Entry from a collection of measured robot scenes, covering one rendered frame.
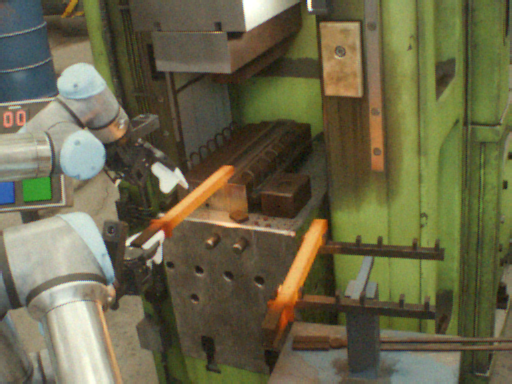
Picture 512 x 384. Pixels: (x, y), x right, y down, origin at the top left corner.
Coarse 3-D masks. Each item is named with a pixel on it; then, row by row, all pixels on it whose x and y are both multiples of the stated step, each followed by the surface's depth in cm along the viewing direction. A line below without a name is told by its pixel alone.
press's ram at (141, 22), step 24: (144, 0) 165; (168, 0) 162; (192, 0) 159; (216, 0) 157; (240, 0) 154; (264, 0) 163; (288, 0) 175; (144, 24) 168; (168, 24) 165; (192, 24) 162; (216, 24) 161; (240, 24) 157
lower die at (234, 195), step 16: (256, 128) 210; (288, 128) 207; (304, 128) 205; (224, 144) 204; (240, 144) 200; (272, 144) 197; (288, 144) 196; (208, 160) 195; (224, 160) 191; (256, 160) 188; (272, 160) 188; (192, 176) 186; (208, 176) 183; (256, 176) 180; (224, 192) 179; (240, 192) 177; (208, 208) 183; (224, 208) 181; (240, 208) 179
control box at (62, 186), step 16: (0, 112) 186; (16, 112) 186; (32, 112) 186; (0, 128) 186; (16, 128) 186; (64, 176) 185; (16, 192) 185; (64, 192) 184; (0, 208) 185; (16, 208) 184; (32, 208) 185; (48, 208) 189
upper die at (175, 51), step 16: (288, 16) 188; (160, 32) 167; (176, 32) 165; (192, 32) 163; (208, 32) 161; (224, 32) 160; (240, 32) 165; (256, 32) 172; (272, 32) 180; (288, 32) 189; (160, 48) 169; (176, 48) 167; (192, 48) 165; (208, 48) 163; (224, 48) 161; (240, 48) 166; (256, 48) 173; (160, 64) 171; (176, 64) 169; (192, 64) 167; (208, 64) 165; (224, 64) 163; (240, 64) 167
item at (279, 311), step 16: (320, 224) 162; (304, 240) 156; (320, 240) 159; (304, 256) 150; (304, 272) 146; (288, 288) 140; (272, 304) 134; (288, 304) 134; (272, 320) 129; (272, 336) 129
